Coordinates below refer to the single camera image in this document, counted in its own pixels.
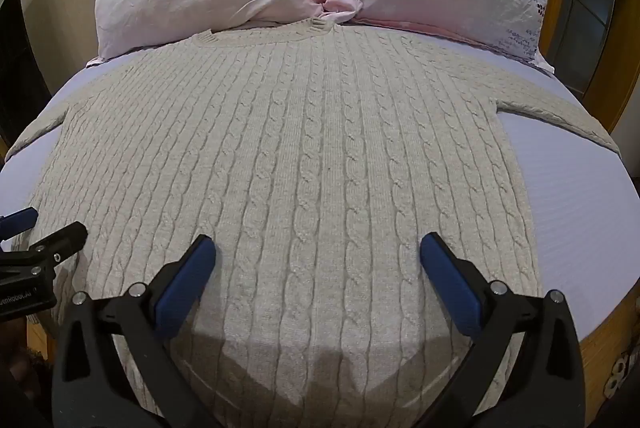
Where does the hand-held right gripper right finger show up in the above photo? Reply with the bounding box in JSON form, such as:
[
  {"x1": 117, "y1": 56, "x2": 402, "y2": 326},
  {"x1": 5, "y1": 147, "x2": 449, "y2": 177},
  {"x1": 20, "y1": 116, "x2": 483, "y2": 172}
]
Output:
[{"x1": 420, "y1": 232, "x2": 586, "y2": 428}]

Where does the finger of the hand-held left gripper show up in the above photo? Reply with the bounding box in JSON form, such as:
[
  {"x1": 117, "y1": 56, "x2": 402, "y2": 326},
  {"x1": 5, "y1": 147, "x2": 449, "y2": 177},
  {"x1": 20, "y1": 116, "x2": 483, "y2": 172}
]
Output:
[
  {"x1": 0, "y1": 222, "x2": 89, "y2": 281},
  {"x1": 0, "y1": 207, "x2": 40, "y2": 243}
]

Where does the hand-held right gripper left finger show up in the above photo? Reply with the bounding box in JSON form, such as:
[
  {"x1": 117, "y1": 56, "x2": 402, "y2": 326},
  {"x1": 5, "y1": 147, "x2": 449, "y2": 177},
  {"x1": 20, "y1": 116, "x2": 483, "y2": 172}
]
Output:
[{"x1": 52, "y1": 235, "x2": 222, "y2": 428}]

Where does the beige cable-knit sweater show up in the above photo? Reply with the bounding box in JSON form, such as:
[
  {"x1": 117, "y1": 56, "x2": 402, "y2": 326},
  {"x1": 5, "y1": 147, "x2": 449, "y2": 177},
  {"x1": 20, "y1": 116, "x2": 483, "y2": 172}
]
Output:
[{"x1": 4, "y1": 17, "x2": 621, "y2": 428}]

